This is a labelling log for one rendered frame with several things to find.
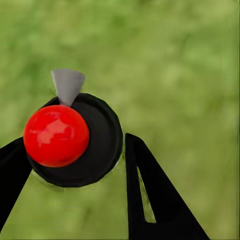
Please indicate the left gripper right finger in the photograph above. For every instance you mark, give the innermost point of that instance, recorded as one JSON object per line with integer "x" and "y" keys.
{"x": 174, "y": 220}

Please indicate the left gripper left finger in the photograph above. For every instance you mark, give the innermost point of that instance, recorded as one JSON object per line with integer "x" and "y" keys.
{"x": 15, "y": 169}

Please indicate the insectifuge atomizer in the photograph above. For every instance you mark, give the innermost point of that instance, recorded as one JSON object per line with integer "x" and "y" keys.
{"x": 75, "y": 139}

